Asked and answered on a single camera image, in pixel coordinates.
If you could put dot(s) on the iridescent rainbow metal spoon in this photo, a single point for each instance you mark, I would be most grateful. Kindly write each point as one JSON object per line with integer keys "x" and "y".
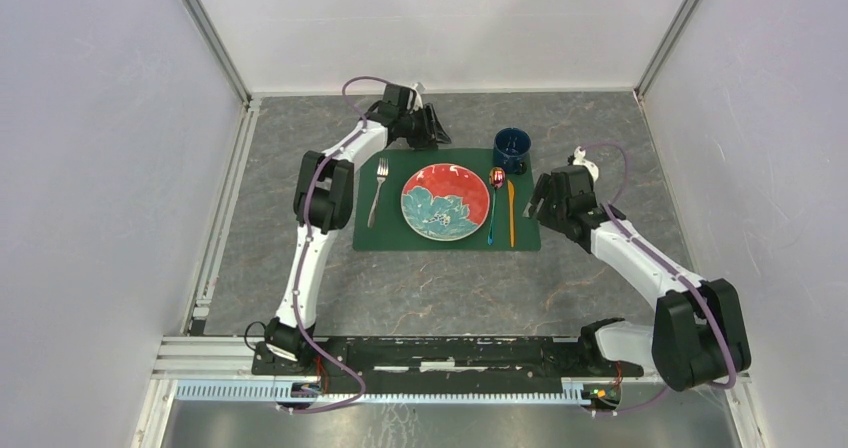
{"x": 497, "y": 179}

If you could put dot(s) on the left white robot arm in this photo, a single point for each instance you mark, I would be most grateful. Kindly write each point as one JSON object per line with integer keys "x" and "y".
{"x": 324, "y": 201}

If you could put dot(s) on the blue slotted cable duct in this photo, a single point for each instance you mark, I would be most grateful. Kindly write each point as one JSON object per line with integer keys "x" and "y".
{"x": 305, "y": 393}

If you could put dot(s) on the aluminium frame rail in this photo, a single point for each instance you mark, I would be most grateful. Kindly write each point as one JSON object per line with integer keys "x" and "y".
{"x": 231, "y": 357}

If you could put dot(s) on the dark blue mug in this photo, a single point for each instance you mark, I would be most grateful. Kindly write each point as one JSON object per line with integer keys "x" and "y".
{"x": 510, "y": 150}

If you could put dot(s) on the silver metal fork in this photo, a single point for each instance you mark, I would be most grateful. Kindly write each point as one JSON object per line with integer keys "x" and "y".
{"x": 382, "y": 173}

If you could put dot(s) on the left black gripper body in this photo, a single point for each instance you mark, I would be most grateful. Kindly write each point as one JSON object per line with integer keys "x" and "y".
{"x": 415, "y": 128}

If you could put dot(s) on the yellow pencil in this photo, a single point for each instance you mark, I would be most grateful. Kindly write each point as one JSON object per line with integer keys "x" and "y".
{"x": 511, "y": 212}

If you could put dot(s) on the green rectangular placemat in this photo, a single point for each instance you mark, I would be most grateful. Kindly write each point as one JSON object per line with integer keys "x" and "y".
{"x": 391, "y": 233}

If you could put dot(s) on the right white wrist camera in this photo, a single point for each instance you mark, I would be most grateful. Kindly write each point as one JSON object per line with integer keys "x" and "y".
{"x": 579, "y": 158}

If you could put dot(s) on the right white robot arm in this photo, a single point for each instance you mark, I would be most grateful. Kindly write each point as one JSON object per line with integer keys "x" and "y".
{"x": 698, "y": 334}

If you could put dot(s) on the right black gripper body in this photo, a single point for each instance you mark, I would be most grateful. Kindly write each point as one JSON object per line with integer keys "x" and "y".
{"x": 552, "y": 210}

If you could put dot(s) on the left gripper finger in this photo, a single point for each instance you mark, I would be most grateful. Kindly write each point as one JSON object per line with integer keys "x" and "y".
{"x": 427, "y": 143}
{"x": 433, "y": 125}

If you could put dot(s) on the red teal floral plate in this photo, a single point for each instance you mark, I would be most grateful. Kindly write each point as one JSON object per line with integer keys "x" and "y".
{"x": 445, "y": 202}

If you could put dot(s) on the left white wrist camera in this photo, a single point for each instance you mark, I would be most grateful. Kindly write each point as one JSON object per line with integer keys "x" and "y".
{"x": 416, "y": 102}

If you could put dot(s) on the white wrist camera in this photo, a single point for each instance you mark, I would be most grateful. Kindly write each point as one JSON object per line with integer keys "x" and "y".
{"x": 579, "y": 158}
{"x": 416, "y": 102}

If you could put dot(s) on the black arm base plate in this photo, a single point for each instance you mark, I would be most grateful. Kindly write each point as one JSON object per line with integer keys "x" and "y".
{"x": 462, "y": 365}

